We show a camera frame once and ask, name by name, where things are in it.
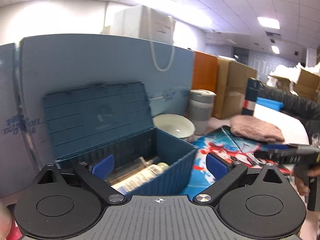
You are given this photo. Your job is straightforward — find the dark ribbed jacket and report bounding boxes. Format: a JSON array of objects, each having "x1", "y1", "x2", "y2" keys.
[{"x1": 257, "y1": 82, "x2": 320, "y2": 143}]

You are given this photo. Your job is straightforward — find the blue plastic storage box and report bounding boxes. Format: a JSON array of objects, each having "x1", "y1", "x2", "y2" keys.
[{"x1": 42, "y1": 81, "x2": 198, "y2": 197}]

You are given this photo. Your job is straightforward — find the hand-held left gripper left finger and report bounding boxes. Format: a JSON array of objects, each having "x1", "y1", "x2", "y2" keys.
[{"x1": 35, "y1": 154, "x2": 125, "y2": 204}]

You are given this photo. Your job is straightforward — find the white rope-handled paper bag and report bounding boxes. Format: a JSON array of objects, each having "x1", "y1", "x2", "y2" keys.
[{"x1": 110, "y1": 5, "x2": 177, "y2": 72}]

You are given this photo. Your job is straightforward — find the dark bottle with striped label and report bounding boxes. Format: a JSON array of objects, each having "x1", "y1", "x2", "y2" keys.
[{"x1": 241, "y1": 77, "x2": 261, "y2": 117}]

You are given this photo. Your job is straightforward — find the cardboard box with white packing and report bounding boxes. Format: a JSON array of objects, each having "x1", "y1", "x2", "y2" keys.
[{"x1": 267, "y1": 62, "x2": 320, "y2": 101}]

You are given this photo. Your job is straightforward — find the dark door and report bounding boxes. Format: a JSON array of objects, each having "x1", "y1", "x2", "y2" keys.
[{"x1": 232, "y1": 46, "x2": 249, "y2": 65}]

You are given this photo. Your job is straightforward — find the white printed bottle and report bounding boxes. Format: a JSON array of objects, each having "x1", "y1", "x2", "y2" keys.
[{"x1": 110, "y1": 162, "x2": 171, "y2": 193}]

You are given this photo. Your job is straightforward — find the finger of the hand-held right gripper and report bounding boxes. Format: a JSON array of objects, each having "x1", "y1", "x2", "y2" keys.
[{"x1": 254, "y1": 144, "x2": 298, "y2": 159}]

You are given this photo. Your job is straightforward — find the colourful printed mat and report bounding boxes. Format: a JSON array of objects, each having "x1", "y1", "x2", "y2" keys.
[{"x1": 186, "y1": 126, "x2": 297, "y2": 196}]

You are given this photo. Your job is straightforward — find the person's right hand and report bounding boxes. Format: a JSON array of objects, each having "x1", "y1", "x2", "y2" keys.
[{"x1": 308, "y1": 166, "x2": 320, "y2": 179}]

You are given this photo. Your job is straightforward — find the clear plastic tube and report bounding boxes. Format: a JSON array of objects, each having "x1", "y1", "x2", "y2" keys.
[{"x1": 107, "y1": 156, "x2": 161, "y2": 181}]

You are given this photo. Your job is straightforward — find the blue plastic bin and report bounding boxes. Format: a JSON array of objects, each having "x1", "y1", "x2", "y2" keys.
[{"x1": 256, "y1": 97, "x2": 284, "y2": 111}]

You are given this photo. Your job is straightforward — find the tall cardboard box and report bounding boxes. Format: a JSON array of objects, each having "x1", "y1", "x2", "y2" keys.
[{"x1": 212, "y1": 57, "x2": 258, "y2": 120}]

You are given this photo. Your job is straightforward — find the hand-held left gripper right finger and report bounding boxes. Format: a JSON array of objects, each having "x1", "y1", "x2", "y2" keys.
[{"x1": 196, "y1": 153, "x2": 287, "y2": 205}]

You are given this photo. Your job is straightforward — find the pink knitted cloth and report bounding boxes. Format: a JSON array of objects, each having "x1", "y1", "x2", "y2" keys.
[{"x1": 229, "y1": 115, "x2": 285, "y2": 143}]

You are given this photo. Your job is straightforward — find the white ceramic bowl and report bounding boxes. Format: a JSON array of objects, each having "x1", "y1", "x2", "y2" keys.
[{"x1": 152, "y1": 114, "x2": 196, "y2": 143}]

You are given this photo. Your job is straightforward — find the blue foam partition boards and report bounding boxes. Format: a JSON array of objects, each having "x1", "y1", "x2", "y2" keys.
[{"x1": 19, "y1": 34, "x2": 195, "y2": 160}]

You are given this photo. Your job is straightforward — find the orange box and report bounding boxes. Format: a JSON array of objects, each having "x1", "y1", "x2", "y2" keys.
[{"x1": 192, "y1": 51, "x2": 218, "y2": 93}]

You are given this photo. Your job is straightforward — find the large blue paper bag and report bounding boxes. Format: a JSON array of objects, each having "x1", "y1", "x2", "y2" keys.
[{"x1": 0, "y1": 42, "x2": 38, "y2": 198}]

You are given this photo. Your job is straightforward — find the grey lidded cup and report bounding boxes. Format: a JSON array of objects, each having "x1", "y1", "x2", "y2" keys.
[{"x1": 187, "y1": 89, "x2": 217, "y2": 136}]

